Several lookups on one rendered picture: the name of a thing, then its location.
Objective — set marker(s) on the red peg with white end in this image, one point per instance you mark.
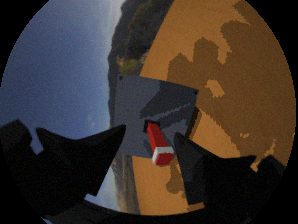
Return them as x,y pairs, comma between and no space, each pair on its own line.
162,154

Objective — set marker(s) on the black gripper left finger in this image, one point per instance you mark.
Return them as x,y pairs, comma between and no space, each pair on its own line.
88,158

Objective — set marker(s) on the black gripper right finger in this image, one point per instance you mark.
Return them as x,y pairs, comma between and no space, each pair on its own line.
203,171

